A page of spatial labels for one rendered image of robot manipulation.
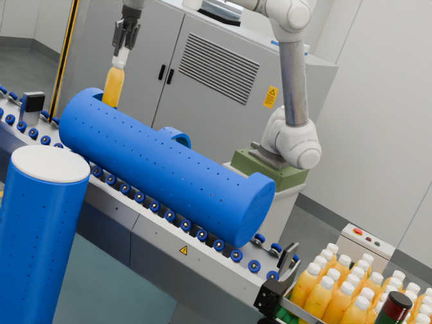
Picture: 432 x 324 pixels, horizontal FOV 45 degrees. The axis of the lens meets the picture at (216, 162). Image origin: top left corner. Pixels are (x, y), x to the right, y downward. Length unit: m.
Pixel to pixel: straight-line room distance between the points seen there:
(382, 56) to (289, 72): 2.50
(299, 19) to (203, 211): 0.80
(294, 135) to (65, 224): 1.00
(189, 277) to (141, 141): 0.54
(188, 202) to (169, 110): 2.25
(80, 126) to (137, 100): 2.19
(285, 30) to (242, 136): 1.73
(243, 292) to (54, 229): 0.71
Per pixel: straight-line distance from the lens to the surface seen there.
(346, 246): 2.10
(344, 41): 4.71
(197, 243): 1.94
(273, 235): 2.70
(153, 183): 1.95
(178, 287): 2.08
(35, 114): 2.55
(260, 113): 3.60
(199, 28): 3.90
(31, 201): 1.91
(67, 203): 1.93
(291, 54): 2.12
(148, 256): 2.09
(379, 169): 4.64
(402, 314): 1.45
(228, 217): 1.81
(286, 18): 2.02
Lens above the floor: 1.89
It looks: 21 degrees down
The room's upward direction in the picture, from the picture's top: 19 degrees clockwise
